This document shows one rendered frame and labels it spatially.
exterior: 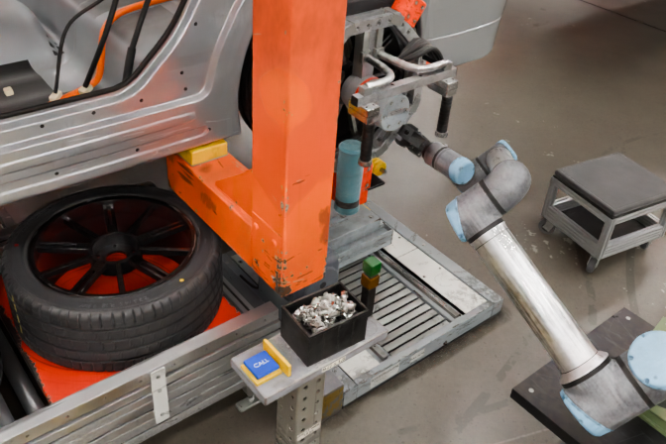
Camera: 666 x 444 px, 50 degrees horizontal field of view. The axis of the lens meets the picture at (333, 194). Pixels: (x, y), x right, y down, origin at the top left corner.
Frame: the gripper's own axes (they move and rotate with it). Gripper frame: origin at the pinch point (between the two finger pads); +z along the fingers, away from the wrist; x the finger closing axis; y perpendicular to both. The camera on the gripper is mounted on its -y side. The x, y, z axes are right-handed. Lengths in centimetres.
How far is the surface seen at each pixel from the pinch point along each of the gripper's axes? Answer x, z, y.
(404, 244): -33, -7, 46
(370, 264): -41, -58, -45
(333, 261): -51, -27, -16
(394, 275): -45, -18, 36
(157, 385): -104, -36, -61
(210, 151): -45, 9, -56
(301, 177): -33, -44, -73
